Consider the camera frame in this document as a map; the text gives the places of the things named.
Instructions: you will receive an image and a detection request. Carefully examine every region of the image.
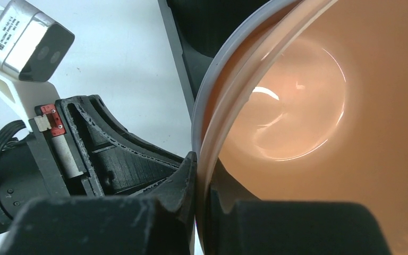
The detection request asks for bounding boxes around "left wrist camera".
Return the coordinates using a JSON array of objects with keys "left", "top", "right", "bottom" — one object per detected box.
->
[{"left": 0, "top": 1, "right": 75, "bottom": 131}]

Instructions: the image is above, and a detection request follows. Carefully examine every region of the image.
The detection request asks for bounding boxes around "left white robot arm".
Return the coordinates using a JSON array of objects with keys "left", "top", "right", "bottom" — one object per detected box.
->
[{"left": 0, "top": 95, "right": 183, "bottom": 234}]

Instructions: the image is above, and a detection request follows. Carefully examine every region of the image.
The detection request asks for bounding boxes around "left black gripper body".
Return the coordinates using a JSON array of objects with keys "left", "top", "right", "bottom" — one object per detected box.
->
[{"left": 28, "top": 104, "right": 95, "bottom": 197}]

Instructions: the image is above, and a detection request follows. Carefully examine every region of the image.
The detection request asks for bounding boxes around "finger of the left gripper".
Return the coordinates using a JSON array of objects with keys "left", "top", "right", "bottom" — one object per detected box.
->
[{"left": 55, "top": 95, "right": 183, "bottom": 197}]

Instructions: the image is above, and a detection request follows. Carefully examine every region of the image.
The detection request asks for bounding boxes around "orange plastic bucket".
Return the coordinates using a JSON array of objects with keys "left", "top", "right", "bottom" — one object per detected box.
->
[{"left": 195, "top": 1, "right": 408, "bottom": 254}]

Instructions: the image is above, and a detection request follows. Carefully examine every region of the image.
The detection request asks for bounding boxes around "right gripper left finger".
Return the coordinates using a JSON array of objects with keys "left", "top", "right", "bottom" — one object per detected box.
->
[{"left": 0, "top": 152, "right": 197, "bottom": 254}]

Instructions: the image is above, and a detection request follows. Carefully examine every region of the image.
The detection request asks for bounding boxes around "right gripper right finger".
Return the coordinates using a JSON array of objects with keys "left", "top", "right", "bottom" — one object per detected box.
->
[{"left": 203, "top": 161, "right": 390, "bottom": 254}]

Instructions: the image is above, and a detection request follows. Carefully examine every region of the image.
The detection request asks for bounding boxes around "grey storage crate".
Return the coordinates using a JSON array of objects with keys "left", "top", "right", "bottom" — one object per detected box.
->
[{"left": 158, "top": 0, "right": 194, "bottom": 119}]

